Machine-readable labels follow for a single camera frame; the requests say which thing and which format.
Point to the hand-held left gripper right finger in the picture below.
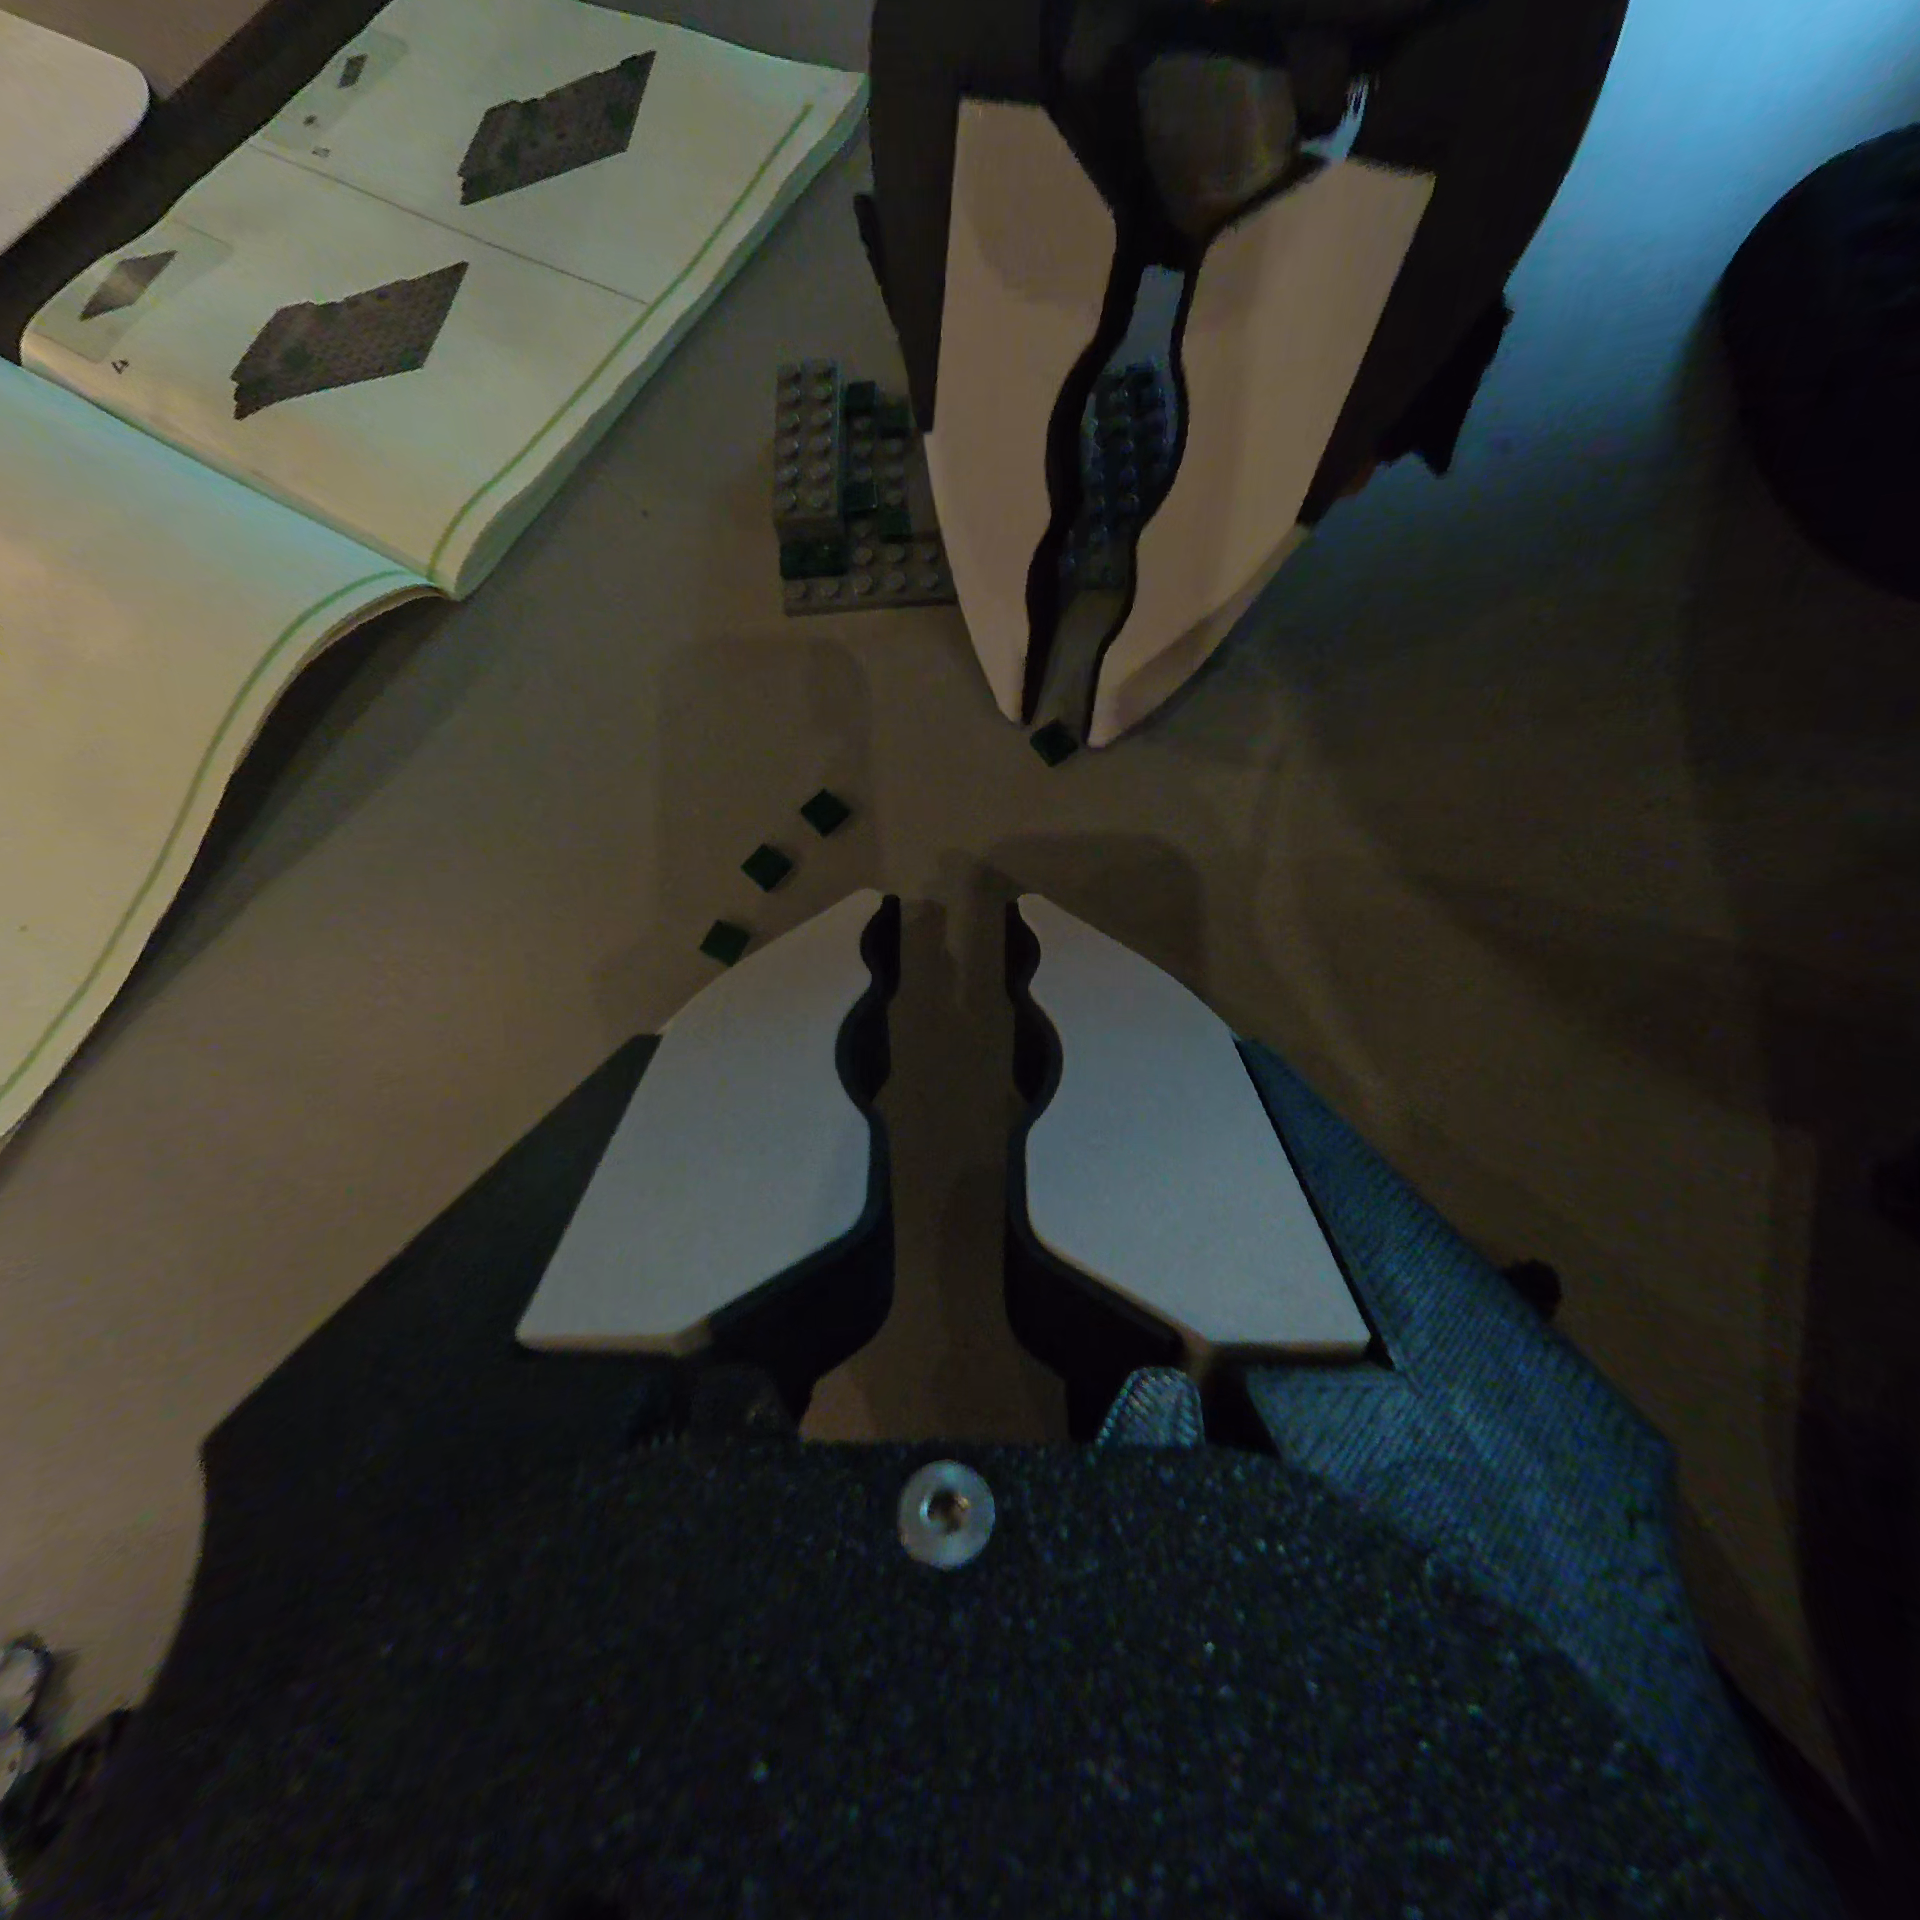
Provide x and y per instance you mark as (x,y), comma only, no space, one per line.
(1184,1184)

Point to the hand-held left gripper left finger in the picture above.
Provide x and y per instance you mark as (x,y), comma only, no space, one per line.
(721,1184)

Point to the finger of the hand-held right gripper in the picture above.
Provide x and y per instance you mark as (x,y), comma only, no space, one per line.
(1290,390)
(1005,375)

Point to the small dark green brick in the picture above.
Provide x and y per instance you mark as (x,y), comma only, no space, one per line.
(825,812)
(1058,744)
(767,867)
(726,940)

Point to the grey brick plate assembly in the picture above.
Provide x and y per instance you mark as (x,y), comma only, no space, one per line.
(818,450)

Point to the dark round object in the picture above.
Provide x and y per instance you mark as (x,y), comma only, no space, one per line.
(1845,375)

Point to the open brick instruction booklet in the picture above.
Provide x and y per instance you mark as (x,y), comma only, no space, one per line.
(376,390)

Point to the pale small object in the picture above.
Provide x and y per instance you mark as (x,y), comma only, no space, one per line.
(23,1723)

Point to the white rounded pad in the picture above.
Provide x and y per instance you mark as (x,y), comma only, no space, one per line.
(60,136)

